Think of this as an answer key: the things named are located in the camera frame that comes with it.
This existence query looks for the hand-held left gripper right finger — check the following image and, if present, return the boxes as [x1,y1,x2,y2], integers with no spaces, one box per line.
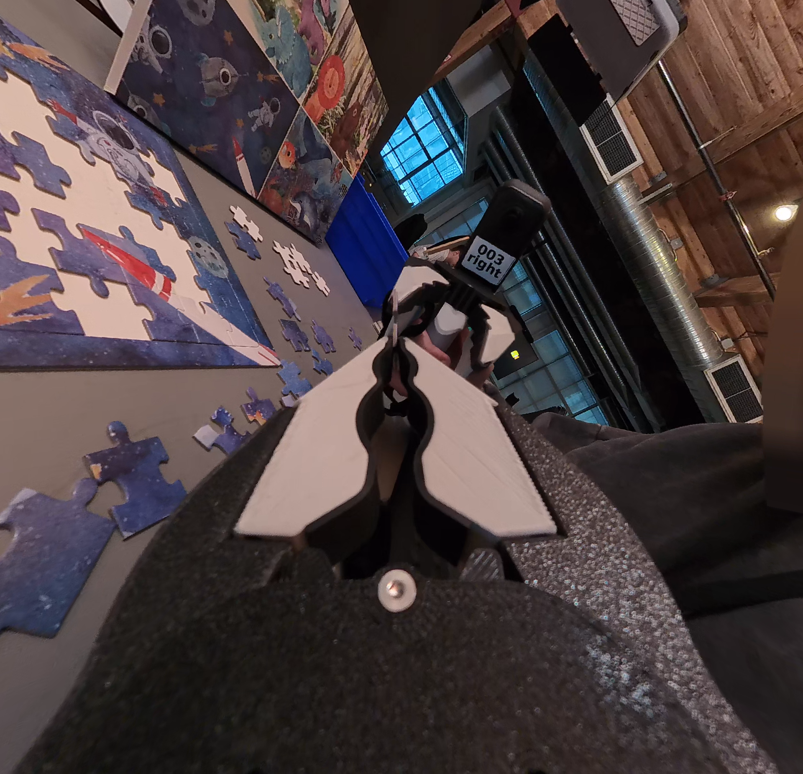
[400,337,558,539]

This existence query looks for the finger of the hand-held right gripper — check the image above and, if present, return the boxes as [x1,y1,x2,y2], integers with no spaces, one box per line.
[465,307,519,381]
[383,263,453,342]

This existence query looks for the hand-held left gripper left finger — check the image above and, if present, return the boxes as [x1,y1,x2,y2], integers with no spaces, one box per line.
[233,337,398,547]

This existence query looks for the blue puzzle pieces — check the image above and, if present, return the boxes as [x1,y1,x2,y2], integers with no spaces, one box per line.
[0,222,365,638]

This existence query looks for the assembled space puzzle pieces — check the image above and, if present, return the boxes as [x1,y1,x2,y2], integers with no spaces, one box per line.
[0,21,280,368]

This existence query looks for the space jigsaw puzzle tray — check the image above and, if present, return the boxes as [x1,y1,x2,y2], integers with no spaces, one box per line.
[0,18,282,373]

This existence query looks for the person's right forearm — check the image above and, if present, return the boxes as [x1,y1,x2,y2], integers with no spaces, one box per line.
[533,410,803,612]

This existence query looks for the grey desk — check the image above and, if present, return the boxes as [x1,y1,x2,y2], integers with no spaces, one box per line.
[0,0,384,756]

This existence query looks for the person's right hand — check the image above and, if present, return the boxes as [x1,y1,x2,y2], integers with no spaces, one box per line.
[388,334,491,400]

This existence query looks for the black monitor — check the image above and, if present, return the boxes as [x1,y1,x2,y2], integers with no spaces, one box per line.
[496,341,537,380]

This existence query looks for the black ceiling pipes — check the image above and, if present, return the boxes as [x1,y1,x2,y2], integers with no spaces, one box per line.
[489,53,666,430]

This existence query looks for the blue storage bin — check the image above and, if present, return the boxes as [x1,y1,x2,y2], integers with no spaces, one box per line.
[325,175,409,307]

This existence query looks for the window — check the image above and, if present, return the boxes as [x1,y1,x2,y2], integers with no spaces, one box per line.
[379,87,468,207]
[433,203,609,427]

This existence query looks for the scattered white puzzle pieces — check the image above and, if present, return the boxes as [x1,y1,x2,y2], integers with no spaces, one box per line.
[229,204,331,296]

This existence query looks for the white vent grille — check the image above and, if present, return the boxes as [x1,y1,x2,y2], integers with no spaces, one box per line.
[580,97,644,182]
[703,354,763,424]

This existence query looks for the wooden beam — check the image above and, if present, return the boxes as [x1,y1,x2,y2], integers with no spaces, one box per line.
[433,0,553,82]

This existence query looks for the thin metal pipe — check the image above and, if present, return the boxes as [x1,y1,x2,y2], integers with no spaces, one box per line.
[657,59,777,298]

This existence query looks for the dark partition panel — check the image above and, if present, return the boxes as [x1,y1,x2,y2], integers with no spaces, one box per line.
[339,0,481,154]

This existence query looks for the white air unit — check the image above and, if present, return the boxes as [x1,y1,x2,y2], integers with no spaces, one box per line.
[555,0,688,100]

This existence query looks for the illustrated puzzle box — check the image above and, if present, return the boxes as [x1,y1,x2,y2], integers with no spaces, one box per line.
[103,0,390,248]

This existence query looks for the silver ventilation duct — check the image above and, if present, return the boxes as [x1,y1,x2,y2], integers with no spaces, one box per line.
[599,178,731,373]

